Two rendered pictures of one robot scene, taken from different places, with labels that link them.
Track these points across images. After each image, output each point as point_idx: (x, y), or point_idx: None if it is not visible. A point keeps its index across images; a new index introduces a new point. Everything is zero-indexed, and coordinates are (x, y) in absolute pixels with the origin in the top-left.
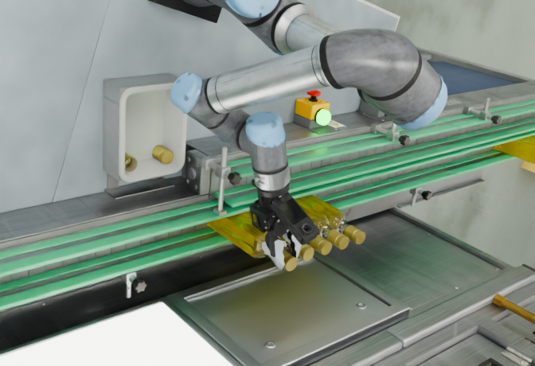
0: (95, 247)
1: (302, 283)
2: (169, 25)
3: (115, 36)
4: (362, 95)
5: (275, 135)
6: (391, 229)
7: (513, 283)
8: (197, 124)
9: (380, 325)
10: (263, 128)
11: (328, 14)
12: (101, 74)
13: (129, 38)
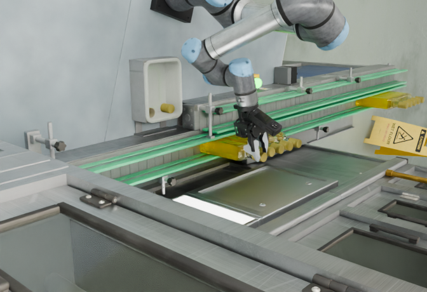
0: (143, 157)
1: (267, 178)
2: (163, 25)
3: (134, 32)
4: (299, 33)
5: (248, 68)
6: (307, 153)
7: (394, 164)
8: (183, 91)
9: (324, 190)
10: (241, 65)
11: None
12: (128, 56)
13: (142, 33)
